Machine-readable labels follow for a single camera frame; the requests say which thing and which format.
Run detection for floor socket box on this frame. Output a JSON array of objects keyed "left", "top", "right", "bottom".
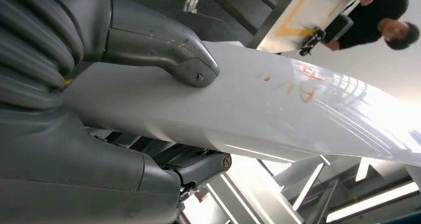
[{"left": 182, "top": 0, "right": 200, "bottom": 13}]

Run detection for black laptop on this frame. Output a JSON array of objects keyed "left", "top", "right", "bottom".
[{"left": 324, "top": 14, "right": 354, "bottom": 45}]

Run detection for person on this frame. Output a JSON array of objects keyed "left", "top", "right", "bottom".
[{"left": 324, "top": 0, "right": 421, "bottom": 51}]

